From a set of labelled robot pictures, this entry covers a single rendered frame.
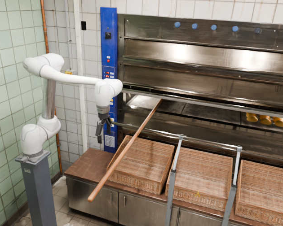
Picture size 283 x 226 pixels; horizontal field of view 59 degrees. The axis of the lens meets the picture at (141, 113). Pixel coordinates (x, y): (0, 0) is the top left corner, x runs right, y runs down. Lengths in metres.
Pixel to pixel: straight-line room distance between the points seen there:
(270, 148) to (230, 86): 0.71
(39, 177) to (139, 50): 1.43
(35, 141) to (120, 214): 1.16
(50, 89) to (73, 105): 0.92
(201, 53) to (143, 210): 1.56
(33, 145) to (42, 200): 0.55
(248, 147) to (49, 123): 1.83
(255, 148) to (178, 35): 1.27
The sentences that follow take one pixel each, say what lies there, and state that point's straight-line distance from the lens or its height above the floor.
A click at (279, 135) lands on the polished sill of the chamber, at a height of 1.16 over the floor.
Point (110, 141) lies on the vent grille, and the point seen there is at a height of 0.72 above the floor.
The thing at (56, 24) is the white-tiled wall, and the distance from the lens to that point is 2.88.
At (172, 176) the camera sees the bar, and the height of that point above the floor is 0.90.
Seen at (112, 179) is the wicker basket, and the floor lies 0.61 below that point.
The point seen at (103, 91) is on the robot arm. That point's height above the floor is 1.69.
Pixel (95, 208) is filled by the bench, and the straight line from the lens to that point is 2.87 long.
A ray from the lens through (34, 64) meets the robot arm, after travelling 1.92.
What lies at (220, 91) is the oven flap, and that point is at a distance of 2.40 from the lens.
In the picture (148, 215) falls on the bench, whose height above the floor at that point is 0.34.
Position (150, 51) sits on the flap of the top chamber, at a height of 1.79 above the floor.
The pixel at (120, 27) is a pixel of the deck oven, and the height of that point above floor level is 1.98.
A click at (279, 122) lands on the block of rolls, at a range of 2.72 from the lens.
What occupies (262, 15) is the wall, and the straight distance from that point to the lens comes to 2.30.
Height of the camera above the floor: 2.24
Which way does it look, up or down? 24 degrees down
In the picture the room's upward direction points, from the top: 3 degrees clockwise
